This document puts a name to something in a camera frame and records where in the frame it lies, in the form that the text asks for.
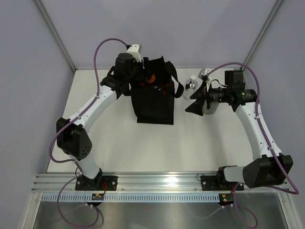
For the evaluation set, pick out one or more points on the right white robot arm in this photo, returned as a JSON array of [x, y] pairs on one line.
[[269, 166]]

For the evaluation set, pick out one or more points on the black canvas tote bag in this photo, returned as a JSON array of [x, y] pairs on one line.
[[151, 106]]

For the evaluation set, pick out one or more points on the orange bottle blue cap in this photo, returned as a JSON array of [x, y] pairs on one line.
[[151, 80]]

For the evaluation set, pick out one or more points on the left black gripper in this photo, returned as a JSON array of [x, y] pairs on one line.
[[145, 73]]

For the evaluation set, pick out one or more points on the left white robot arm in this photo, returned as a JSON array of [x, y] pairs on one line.
[[72, 133]]

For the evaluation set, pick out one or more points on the right aluminium frame post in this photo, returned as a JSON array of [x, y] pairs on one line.
[[275, 9]]

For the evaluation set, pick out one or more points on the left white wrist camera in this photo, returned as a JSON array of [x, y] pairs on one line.
[[135, 51]]

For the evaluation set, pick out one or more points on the grey-green pump bottle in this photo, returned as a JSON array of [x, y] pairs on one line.
[[211, 110]]

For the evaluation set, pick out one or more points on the dark red Fairy bottle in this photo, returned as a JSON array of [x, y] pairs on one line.
[[162, 88]]

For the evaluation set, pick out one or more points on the white slotted cable duct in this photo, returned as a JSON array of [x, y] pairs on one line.
[[133, 197]]

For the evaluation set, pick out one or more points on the aluminium frame post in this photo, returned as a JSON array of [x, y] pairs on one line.
[[54, 33], [275, 9]]

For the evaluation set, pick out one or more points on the aluminium mounting rail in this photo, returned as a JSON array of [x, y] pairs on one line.
[[167, 182]]

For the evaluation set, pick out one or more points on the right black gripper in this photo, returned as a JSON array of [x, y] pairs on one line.
[[201, 94]]

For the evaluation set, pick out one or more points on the silver metal bottle white cap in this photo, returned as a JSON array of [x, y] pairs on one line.
[[190, 87]]

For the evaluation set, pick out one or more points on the left aluminium frame post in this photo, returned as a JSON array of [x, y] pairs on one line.
[[54, 33]]

